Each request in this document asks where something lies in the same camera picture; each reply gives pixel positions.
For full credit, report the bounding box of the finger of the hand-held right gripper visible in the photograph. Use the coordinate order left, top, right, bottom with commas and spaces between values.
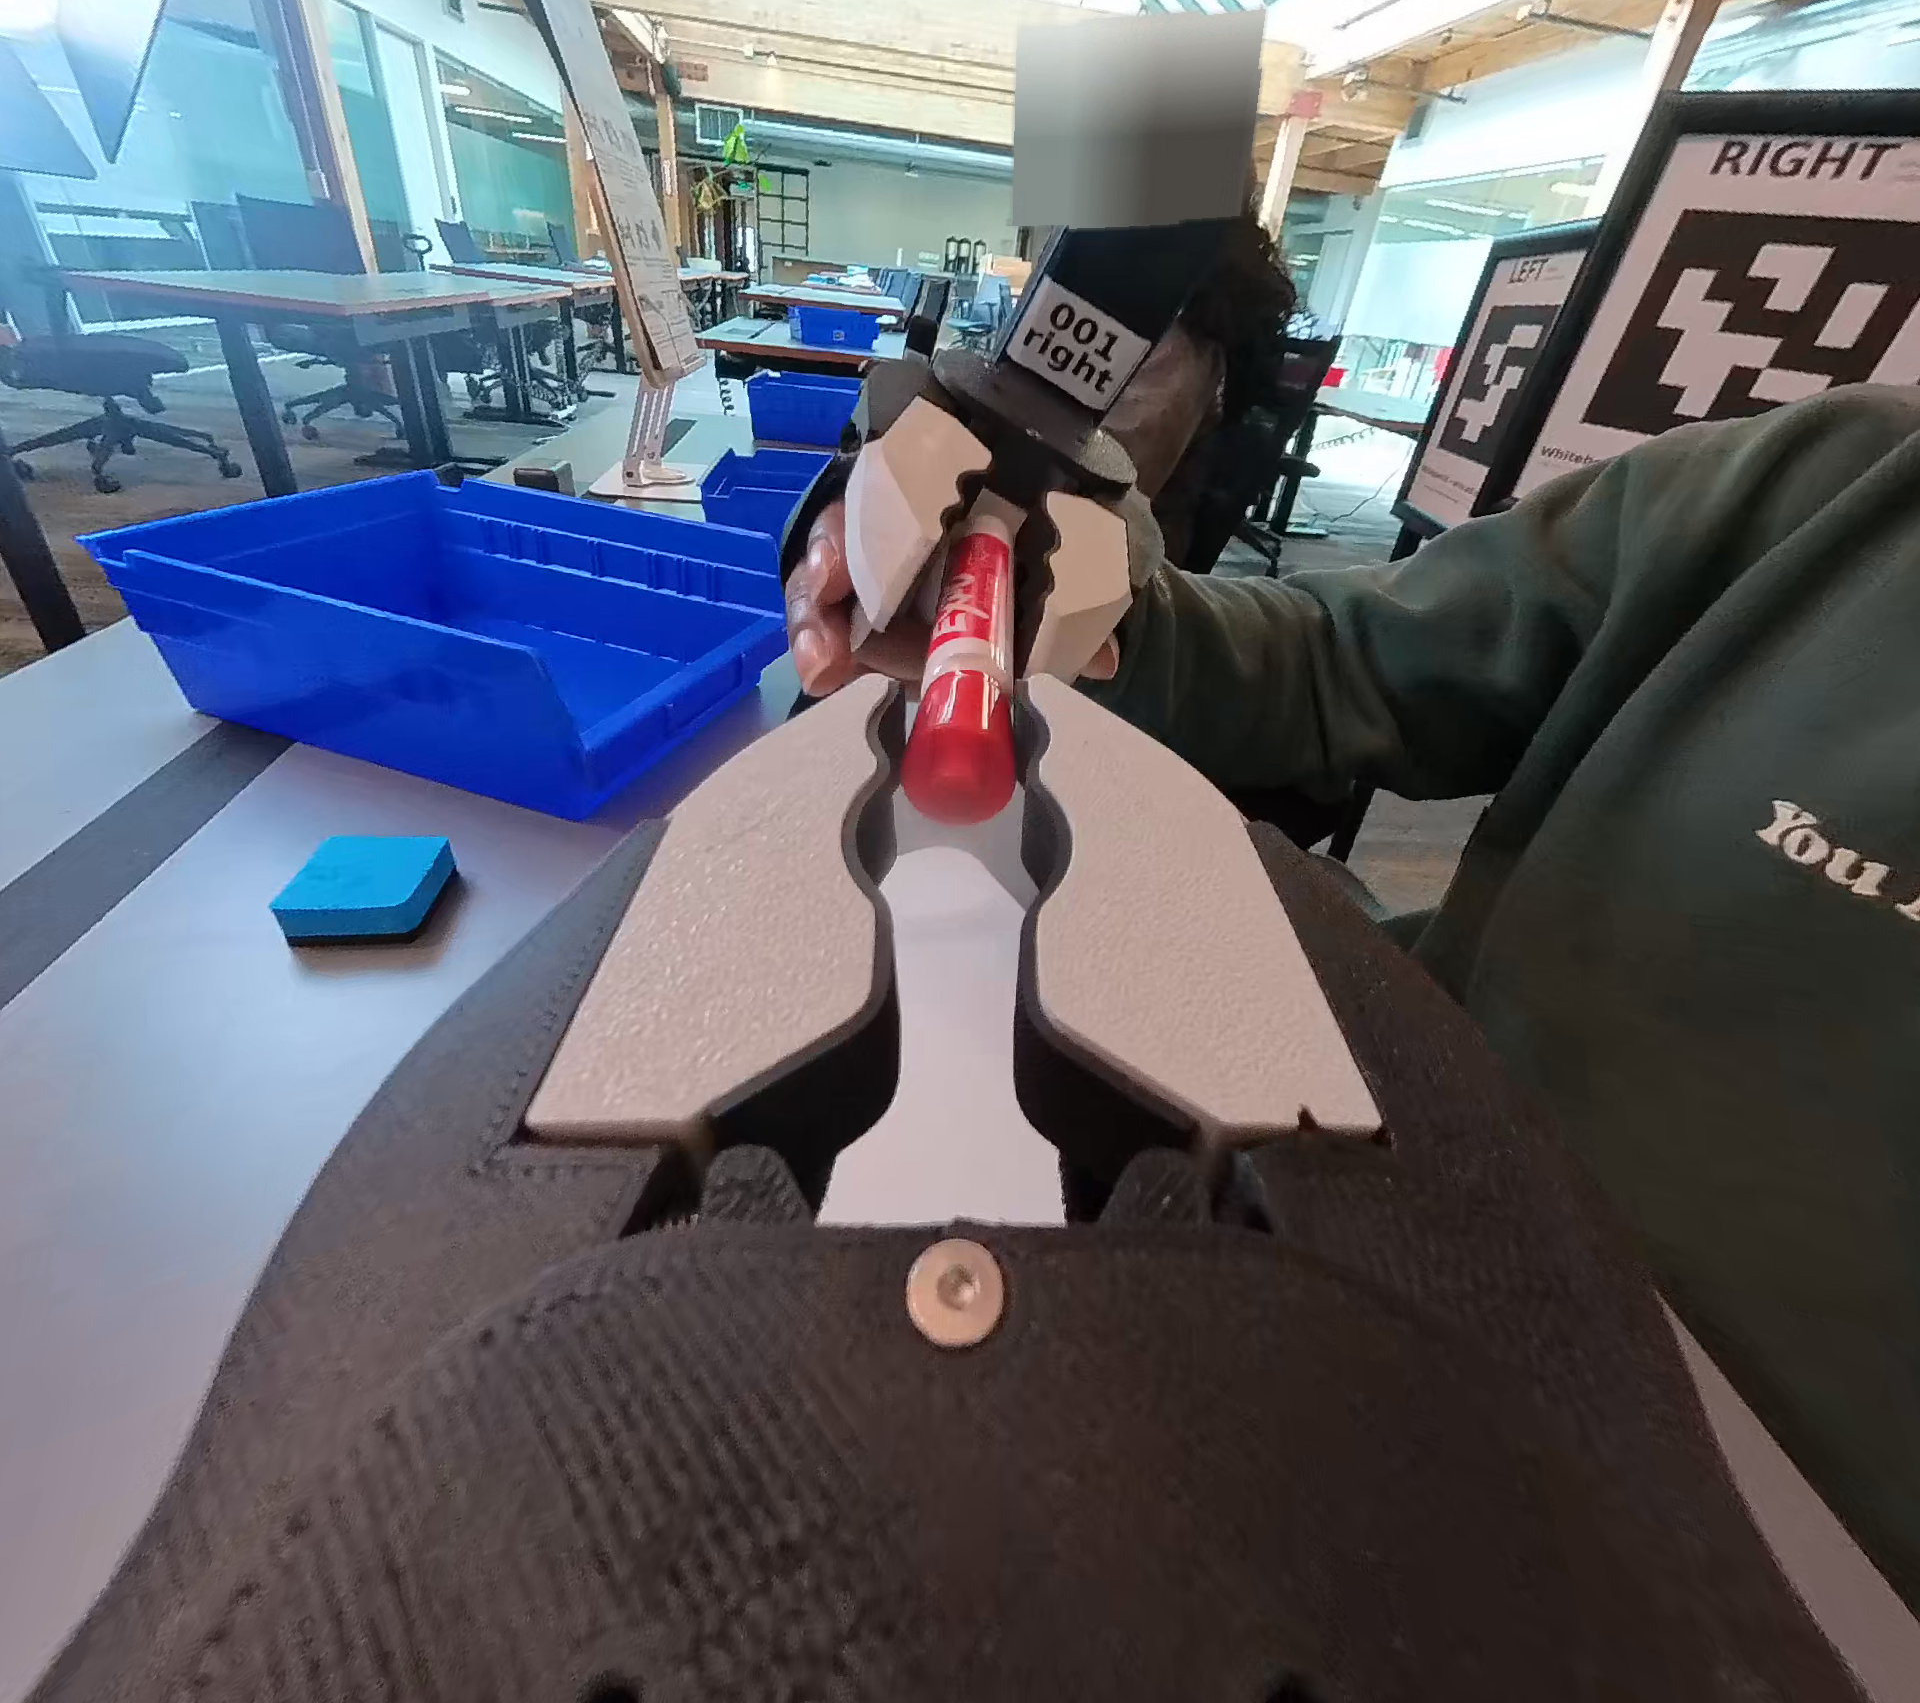
1035, 488, 1167, 684
844, 403, 987, 655

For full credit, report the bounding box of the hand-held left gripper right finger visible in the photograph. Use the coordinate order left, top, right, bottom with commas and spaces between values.
1011, 674, 1385, 1161

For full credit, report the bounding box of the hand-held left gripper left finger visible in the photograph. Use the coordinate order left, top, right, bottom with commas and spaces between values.
525, 674, 905, 1157

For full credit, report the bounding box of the red dry erase marker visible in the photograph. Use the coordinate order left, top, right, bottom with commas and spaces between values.
919, 525, 1024, 684

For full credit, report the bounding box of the red marker cap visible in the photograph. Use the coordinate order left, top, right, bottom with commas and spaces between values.
898, 671, 1026, 830

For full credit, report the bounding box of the blue foam eraser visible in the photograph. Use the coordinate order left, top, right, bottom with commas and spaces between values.
268, 834, 458, 950

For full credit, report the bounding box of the person's right hand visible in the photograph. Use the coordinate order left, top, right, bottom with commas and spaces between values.
779, 510, 873, 702

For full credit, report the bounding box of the black office chair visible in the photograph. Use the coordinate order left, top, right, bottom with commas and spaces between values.
1220, 337, 1347, 582
0, 325, 244, 501

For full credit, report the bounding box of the printed instruction sign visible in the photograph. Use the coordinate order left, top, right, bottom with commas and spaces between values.
462, 0, 709, 379

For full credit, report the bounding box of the small black white tag sign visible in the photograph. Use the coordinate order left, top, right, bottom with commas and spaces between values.
1388, 223, 1607, 537

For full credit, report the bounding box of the person's green sweatshirt torso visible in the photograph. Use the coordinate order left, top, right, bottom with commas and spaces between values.
1396, 385, 1920, 1608

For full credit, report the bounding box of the black tape strip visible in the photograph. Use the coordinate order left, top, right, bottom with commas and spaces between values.
0, 727, 289, 1007

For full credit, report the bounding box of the wooden top desk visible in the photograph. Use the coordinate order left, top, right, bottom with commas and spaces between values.
55, 265, 575, 503

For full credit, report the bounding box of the large black white tag sign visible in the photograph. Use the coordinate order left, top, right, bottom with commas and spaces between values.
1503, 89, 1920, 504

